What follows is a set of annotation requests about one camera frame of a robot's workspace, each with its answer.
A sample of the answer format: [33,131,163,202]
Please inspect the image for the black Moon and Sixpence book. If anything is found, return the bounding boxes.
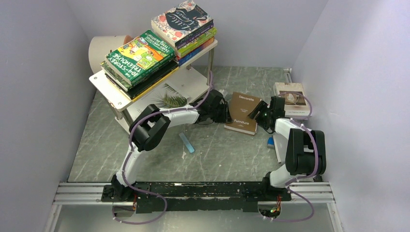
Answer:
[125,61,178,99]

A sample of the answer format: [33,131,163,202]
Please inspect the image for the blue orange book in stack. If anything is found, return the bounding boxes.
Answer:
[178,37,215,66]

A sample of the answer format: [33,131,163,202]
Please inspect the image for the white two-tier shelf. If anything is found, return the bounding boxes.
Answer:
[89,39,218,132]

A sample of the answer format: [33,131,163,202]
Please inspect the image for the floral Little Women book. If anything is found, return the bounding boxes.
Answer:
[151,0,214,49]

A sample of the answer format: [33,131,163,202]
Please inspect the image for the dark green garden book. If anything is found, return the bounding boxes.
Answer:
[100,61,133,92]

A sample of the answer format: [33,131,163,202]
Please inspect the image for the brown cover book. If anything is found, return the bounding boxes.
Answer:
[224,92,262,136]

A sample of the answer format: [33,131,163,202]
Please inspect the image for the blue round tape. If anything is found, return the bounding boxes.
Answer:
[267,136,275,149]

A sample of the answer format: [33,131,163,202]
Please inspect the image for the white palm leaf book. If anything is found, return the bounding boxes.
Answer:
[127,82,191,119]

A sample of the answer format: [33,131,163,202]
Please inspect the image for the white magazine with photo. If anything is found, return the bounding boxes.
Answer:
[274,82,311,119]

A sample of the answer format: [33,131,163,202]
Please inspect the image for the grey laptop box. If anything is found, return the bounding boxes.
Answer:
[273,129,321,164]

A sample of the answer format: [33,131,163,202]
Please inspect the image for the white tape roll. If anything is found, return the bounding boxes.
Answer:
[88,35,133,73]

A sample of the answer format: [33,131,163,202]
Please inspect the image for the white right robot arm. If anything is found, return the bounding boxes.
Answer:
[248,96,327,200]

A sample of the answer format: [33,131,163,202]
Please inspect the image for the green 104-storey treehouse book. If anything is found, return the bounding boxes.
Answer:
[105,30,176,86]

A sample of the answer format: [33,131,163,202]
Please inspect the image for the purple treehouse book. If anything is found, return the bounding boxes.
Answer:
[176,23,216,50]

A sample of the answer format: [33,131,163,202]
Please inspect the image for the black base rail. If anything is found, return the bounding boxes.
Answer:
[101,178,292,214]

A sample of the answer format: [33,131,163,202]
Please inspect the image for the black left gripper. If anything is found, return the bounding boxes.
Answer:
[209,102,234,124]

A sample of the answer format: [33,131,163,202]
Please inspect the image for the green treehouse book in stack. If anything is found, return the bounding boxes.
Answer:
[176,28,218,59]

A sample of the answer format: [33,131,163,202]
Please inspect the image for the light blue glue stick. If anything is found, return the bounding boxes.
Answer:
[179,132,195,153]

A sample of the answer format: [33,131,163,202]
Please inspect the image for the yellow Little Prince book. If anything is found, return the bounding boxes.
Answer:
[131,67,179,102]

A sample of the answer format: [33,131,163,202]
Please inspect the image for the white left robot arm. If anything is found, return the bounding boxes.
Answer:
[111,89,233,201]

